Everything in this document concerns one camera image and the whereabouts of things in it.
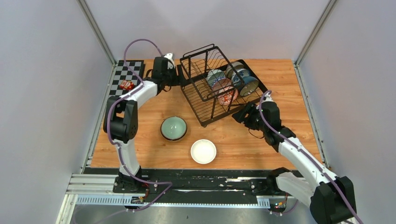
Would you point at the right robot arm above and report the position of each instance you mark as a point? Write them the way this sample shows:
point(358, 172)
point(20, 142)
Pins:
point(330, 198)

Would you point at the black white chessboard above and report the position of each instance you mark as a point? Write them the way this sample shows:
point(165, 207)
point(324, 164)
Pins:
point(122, 75)

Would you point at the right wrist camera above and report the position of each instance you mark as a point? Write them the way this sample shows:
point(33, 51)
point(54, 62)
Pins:
point(267, 98)

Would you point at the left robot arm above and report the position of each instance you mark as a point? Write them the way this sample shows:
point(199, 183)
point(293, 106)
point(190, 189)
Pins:
point(121, 121)

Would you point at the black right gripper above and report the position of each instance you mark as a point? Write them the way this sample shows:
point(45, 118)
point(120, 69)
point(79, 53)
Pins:
point(250, 109)

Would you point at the teal dashed pattern bowl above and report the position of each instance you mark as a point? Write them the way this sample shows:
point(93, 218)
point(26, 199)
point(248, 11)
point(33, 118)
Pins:
point(213, 76)

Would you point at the white blue striped bowl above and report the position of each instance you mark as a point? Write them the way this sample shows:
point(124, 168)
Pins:
point(237, 77)

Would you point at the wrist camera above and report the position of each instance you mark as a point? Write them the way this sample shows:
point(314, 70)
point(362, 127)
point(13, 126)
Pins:
point(170, 57)
point(267, 98)

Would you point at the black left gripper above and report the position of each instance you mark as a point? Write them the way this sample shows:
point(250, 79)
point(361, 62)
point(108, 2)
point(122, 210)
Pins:
point(176, 78)

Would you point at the orange floral pattern bowl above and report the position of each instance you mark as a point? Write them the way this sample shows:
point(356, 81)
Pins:
point(226, 95)

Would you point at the orange geometric pattern bowl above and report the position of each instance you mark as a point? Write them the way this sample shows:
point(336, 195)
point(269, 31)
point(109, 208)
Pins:
point(221, 84)

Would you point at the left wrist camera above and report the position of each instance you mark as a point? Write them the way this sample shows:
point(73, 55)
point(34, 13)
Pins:
point(170, 57)

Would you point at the white orange bowl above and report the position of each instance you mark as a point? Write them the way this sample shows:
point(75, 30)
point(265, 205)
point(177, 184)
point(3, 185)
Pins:
point(203, 151)

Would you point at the black wire dish rack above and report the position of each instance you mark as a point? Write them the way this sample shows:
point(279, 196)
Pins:
point(193, 69)

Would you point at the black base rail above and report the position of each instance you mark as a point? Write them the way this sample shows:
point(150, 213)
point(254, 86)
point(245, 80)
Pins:
point(190, 188)

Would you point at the beige interior bowl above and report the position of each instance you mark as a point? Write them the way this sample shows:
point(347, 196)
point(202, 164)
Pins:
point(232, 67)

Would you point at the red owl toy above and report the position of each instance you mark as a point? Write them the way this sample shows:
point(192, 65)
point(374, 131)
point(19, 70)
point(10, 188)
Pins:
point(127, 85)

